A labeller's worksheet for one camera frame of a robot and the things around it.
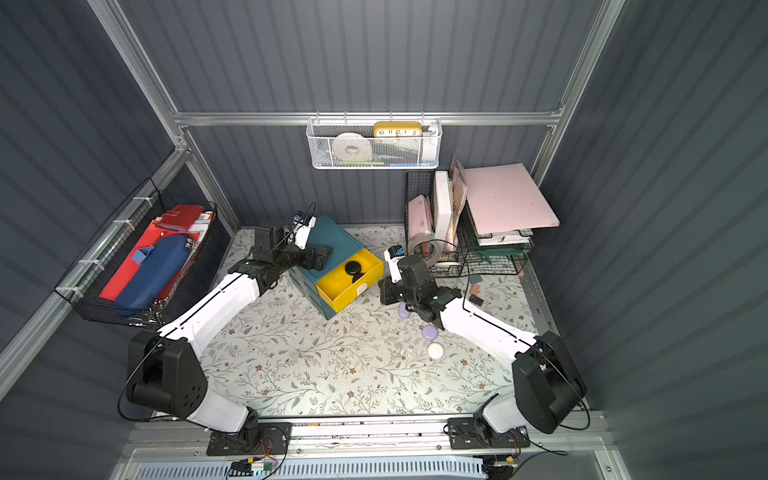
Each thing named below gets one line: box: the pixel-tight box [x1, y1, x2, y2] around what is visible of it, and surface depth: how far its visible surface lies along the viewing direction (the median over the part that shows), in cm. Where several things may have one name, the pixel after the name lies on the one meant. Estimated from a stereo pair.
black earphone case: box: [345, 261, 364, 279], surface depth 88 cm
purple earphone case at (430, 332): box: [422, 324, 439, 341], surface depth 93 cm
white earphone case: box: [427, 343, 444, 359], surface depth 89 cm
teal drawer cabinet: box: [288, 215, 365, 320], surface depth 86 cm
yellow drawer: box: [316, 248, 385, 313], surface depth 82 cm
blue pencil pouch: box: [115, 234, 190, 313], surface depth 71 cm
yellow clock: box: [373, 121, 423, 137], surface depth 89 cm
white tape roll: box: [332, 132, 372, 162], surface depth 86 cm
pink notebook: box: [408, 194, 433, 239], surface depth 107 cm
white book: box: [434, 170, 454, 249], surface depth 96 cm
